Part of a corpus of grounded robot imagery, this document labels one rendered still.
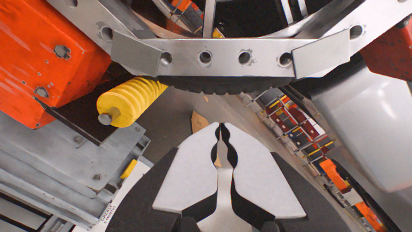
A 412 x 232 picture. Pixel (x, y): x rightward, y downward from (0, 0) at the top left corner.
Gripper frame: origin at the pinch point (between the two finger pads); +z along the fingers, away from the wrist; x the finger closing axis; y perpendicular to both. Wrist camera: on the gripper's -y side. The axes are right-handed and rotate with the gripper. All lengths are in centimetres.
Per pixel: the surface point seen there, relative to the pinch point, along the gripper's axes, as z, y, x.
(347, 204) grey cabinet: 390, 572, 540
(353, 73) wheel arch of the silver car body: 22.0, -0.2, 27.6
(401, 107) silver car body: 21.4, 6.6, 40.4
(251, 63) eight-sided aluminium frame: 7.1, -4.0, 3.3
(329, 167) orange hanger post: 239, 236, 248
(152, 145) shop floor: 61, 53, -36
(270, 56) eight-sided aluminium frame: 7.1, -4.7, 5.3
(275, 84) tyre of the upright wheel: 15.4, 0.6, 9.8
